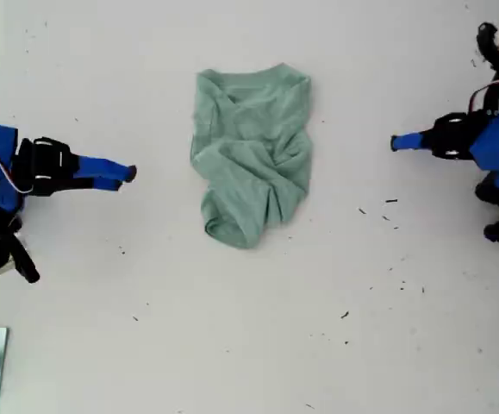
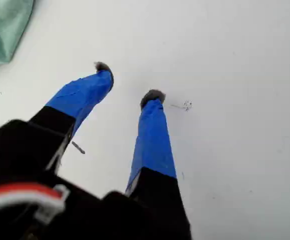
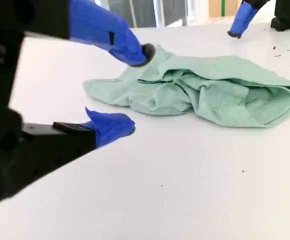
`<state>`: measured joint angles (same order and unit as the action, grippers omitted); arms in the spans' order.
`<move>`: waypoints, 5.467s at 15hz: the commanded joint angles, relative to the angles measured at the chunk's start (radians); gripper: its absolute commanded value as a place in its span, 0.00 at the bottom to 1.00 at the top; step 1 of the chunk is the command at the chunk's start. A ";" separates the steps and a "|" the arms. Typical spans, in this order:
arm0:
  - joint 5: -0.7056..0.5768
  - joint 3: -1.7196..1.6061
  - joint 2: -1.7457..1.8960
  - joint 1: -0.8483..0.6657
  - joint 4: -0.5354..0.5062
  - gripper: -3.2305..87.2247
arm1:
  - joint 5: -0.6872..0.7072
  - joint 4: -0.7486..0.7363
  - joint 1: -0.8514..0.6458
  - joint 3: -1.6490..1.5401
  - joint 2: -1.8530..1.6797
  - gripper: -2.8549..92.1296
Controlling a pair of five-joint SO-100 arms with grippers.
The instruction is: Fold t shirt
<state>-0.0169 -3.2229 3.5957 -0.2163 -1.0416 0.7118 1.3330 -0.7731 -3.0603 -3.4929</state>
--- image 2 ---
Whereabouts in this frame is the green cloth t-shirt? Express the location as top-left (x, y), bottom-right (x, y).
top-left (0, 0), bottom-right (36, 73)

